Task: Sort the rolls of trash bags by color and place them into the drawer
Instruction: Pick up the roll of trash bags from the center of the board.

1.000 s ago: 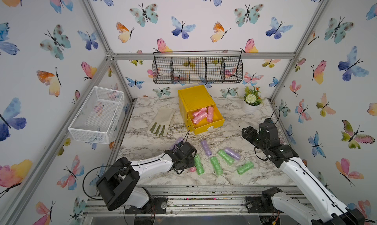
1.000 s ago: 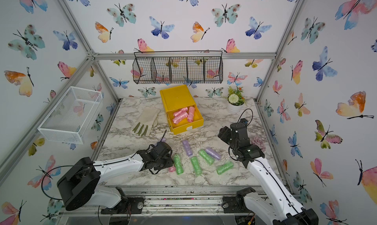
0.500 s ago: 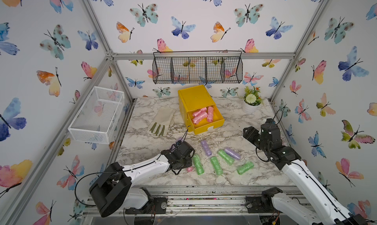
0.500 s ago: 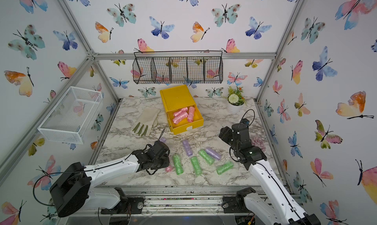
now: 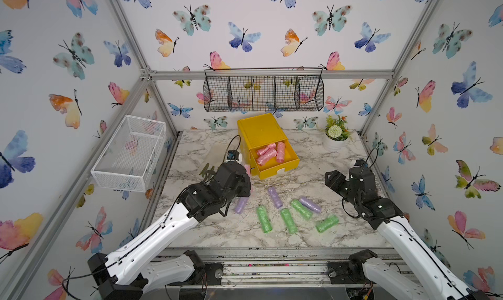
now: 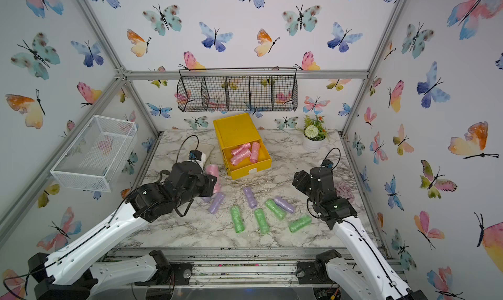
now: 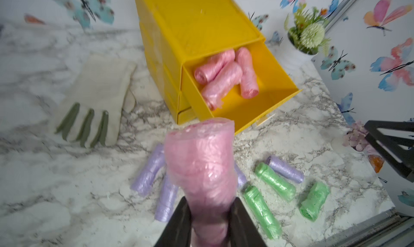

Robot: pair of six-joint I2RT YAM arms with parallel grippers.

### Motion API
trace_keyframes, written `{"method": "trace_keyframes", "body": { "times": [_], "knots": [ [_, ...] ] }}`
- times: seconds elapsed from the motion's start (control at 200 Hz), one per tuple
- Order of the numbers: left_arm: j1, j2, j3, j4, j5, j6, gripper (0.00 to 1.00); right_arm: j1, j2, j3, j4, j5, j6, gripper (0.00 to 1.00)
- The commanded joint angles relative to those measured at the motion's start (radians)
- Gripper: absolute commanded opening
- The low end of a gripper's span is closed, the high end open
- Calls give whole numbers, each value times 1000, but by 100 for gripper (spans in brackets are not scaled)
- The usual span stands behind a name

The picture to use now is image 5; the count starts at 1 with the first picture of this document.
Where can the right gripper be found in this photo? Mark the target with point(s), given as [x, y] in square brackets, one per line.
[338, 179]

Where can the purple bag roll lower left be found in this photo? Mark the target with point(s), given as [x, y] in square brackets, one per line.
[241, 205]

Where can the pink bag roll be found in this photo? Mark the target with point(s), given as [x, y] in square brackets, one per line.
[266, 148]
[280, 152]
[266, 156]
[248, 170]

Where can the green bag roll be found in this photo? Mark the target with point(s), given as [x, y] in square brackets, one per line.
[264, 220]
[288, 220]
[327, 223]
[305, 213]

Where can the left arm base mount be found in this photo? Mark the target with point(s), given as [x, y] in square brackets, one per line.
[205, 274]

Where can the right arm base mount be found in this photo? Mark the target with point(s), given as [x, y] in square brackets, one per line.
[350, 271]

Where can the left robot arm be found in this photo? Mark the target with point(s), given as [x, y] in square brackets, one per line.
[130, 271]

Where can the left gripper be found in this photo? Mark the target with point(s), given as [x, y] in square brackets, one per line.
[243, 179]

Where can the white mesh wall basket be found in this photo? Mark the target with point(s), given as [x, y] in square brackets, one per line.
[128, 160]

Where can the purple bag roll right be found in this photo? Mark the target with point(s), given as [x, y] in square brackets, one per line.
[311, 205]

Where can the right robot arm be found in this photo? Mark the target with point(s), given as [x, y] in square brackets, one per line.
[433, 279]

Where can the purple bag roll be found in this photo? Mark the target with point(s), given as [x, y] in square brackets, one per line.
[277, 201]
[311, 205]
[241, 205]

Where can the potted artificial plant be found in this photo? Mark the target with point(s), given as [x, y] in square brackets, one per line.
[336, 132]

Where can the black wire wall basket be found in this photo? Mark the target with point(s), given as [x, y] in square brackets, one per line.
[263, 90]

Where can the white green work glove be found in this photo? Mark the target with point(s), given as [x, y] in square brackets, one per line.
[217, 155]

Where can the purple bag roll middle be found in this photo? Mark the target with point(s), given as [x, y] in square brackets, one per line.
[277, 201]

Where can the yellow drawer cabinet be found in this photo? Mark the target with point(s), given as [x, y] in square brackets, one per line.
[257, 132]

